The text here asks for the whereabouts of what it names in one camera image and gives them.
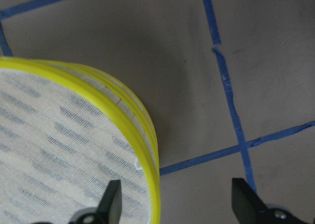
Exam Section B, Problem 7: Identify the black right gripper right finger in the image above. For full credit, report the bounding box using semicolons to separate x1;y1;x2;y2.
231;178;267;224

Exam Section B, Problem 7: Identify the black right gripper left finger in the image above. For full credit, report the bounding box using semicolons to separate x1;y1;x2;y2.
96;180;122;224

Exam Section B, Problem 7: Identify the yellow steamer layer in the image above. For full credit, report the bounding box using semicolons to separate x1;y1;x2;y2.
0;57;161;224

